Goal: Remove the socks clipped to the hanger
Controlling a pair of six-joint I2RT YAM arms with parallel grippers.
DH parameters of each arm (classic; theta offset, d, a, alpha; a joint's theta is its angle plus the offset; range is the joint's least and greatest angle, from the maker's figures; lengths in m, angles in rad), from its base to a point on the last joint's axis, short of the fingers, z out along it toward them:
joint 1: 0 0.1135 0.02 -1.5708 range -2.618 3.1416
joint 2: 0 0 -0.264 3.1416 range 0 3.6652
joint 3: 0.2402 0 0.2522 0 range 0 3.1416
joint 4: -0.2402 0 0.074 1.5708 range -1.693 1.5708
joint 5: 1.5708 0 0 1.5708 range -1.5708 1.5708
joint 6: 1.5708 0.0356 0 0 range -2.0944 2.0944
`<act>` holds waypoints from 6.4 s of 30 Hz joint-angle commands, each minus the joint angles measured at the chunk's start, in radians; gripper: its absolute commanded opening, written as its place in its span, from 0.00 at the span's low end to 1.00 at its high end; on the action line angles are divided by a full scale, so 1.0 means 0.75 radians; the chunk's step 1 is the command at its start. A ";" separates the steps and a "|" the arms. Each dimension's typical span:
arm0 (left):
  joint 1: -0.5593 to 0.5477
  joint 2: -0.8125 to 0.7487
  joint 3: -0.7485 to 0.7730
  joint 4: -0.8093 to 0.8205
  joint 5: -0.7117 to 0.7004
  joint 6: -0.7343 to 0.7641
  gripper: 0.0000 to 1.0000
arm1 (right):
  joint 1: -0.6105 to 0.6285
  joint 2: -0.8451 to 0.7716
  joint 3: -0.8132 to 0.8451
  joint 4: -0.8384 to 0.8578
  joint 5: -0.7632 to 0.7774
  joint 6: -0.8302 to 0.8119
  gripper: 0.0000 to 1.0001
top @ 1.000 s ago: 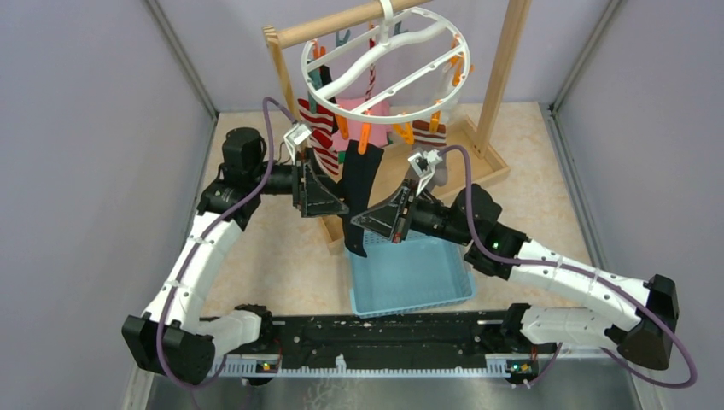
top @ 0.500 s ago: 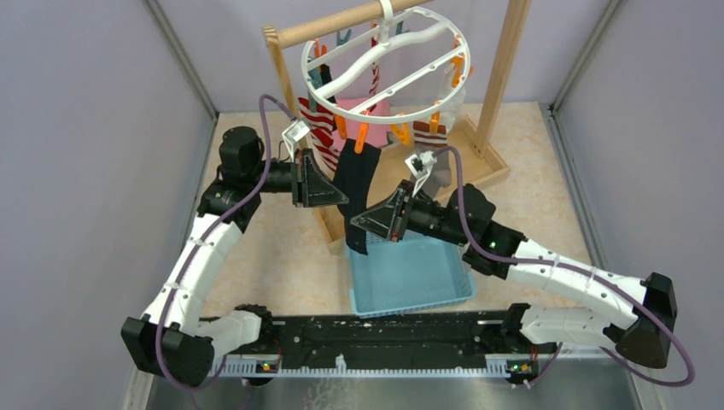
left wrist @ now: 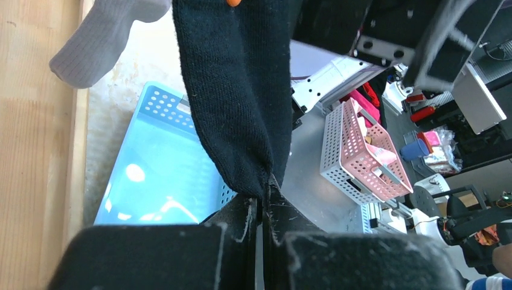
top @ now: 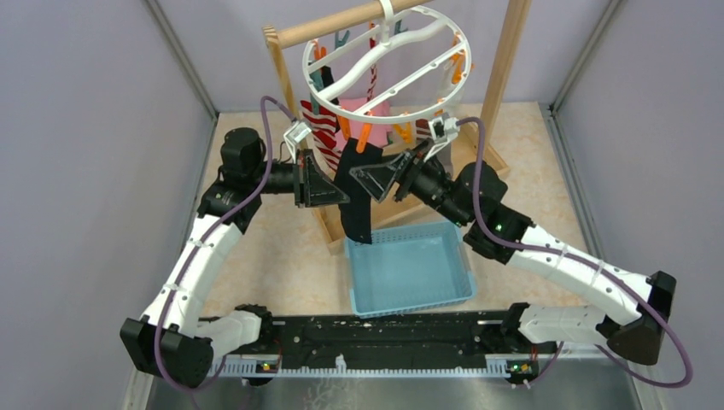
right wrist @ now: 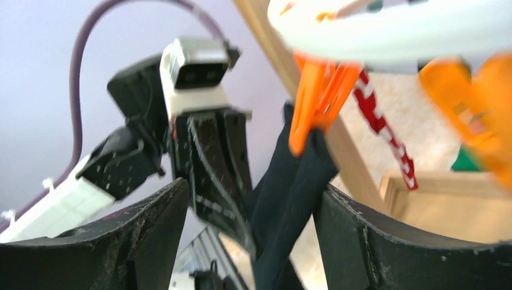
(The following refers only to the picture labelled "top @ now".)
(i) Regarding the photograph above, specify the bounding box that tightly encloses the red white santa sock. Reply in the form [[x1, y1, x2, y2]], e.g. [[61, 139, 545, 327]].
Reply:
[[300, 100, 342, 173]]

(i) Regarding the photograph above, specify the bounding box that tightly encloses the light blue plastic basket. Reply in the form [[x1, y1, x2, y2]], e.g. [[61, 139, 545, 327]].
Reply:
[[344, 221, 477, 319]]

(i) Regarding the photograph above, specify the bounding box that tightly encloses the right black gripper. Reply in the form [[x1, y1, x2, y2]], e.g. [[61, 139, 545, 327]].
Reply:
[[350, 138, 471, 228]]

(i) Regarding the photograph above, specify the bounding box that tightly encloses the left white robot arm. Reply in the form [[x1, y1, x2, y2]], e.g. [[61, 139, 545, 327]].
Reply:
[[120, 120, 349, 391]]

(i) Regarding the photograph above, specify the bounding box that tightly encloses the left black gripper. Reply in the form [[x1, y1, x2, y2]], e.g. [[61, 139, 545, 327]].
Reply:
[[249, 148, 350, 208]]

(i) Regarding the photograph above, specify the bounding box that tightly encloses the black sock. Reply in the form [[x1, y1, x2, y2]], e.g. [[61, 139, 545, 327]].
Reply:
[[334, 137, 383, 244]]

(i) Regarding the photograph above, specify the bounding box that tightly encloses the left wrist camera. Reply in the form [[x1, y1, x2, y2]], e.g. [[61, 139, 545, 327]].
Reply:
[[283, 120, 312, 163]]

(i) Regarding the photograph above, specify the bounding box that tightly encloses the wooden drying rack frame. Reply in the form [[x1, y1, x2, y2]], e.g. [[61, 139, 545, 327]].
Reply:
[[262, 0, 533, 257]]

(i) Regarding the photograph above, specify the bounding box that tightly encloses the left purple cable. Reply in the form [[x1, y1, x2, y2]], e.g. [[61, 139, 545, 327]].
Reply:
[[154, 95, 299, 395]]

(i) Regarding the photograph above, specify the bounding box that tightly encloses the grey striped-cuff sock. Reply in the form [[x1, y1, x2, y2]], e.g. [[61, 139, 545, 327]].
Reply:
[[415, 119, 454, 174]]

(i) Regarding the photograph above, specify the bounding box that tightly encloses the white round clip hanger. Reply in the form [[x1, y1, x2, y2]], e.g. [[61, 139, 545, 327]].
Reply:
[[301, 1, 475, 125]]

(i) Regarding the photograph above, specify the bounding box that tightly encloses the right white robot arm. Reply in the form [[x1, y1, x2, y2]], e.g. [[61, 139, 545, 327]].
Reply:
[[350, 145, 676, 366]]

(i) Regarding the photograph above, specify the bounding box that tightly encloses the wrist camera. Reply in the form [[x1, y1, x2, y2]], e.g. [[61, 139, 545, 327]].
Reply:
[[283, 120, 312, 163], [423, 113, 459, 162]]

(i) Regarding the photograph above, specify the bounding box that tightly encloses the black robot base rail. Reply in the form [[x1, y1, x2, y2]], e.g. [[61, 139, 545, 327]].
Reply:
[[236, 311, 557, 371]]

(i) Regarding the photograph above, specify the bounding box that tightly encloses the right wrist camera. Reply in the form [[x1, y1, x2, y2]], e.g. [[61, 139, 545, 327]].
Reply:
[[423, 113, 459, 162]]

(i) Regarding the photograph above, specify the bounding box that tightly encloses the pink folded cloth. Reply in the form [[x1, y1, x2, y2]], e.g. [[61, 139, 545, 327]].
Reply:
[[336, 96, 394, 149]]

